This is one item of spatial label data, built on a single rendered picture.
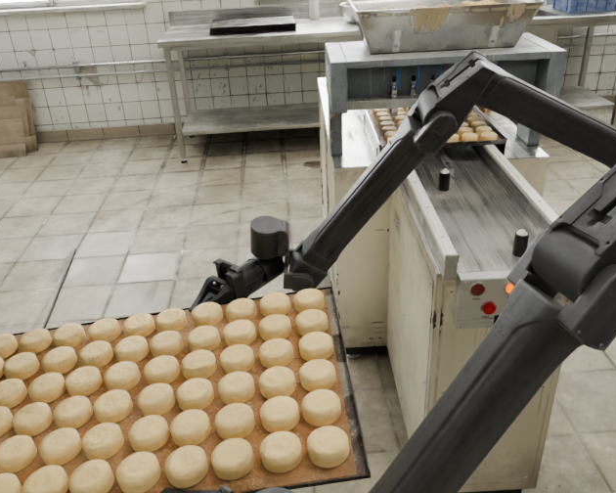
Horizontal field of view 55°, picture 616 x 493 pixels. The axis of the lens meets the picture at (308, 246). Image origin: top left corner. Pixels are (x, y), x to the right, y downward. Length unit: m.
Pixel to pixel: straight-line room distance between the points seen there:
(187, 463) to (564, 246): 0.48
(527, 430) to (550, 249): 1.26
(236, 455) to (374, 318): 1.60
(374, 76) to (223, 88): 3.25
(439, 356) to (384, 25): 1.00
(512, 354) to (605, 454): 1.73
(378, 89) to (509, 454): 1.17
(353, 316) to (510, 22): 1.14
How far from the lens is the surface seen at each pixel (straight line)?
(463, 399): 0.57
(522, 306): 0.55
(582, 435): 2.30
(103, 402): 0.89
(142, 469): 0.78
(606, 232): 0.54
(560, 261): 0.55
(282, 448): 0.74
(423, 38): 1.98
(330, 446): 0.74
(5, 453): 0.89
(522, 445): 1.83
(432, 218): 1.51
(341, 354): 0.89
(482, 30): 2.02
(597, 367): 2.60
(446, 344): 1.52
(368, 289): 2.22
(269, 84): 5.13
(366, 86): 2.00
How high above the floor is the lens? 1.57
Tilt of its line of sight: 29 degrees down
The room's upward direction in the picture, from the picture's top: 3 degrees counter-clockwise
